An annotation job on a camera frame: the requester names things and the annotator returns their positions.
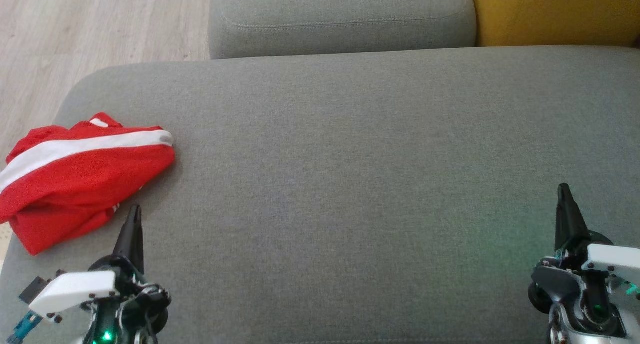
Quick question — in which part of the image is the yellow sofa backrest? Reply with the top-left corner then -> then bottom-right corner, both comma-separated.
469,0 -> 640,47

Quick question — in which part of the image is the large grey sofa seat cushion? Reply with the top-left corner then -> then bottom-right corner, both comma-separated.
0,45 -> 640,344

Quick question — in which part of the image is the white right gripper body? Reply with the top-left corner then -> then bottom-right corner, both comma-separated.
528,230 -> 640,335

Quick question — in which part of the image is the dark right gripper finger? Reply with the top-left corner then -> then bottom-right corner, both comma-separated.
570,194 -> 592,247
555,183 -> 576,252

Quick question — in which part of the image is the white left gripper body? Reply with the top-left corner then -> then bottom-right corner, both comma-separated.
28,254 -> 172,344

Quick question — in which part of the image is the red and white basketball jersey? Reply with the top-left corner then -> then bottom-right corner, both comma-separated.
0,112 -> 176,256

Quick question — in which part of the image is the black left cable blue plug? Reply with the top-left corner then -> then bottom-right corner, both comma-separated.
6,311 -> 44,344

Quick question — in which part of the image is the small grey sofa seat cushion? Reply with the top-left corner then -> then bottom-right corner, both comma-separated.
208,0 -> 477,60

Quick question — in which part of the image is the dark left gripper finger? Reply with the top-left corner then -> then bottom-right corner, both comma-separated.
134,204 -> 146,276
112,204 -> 137,272

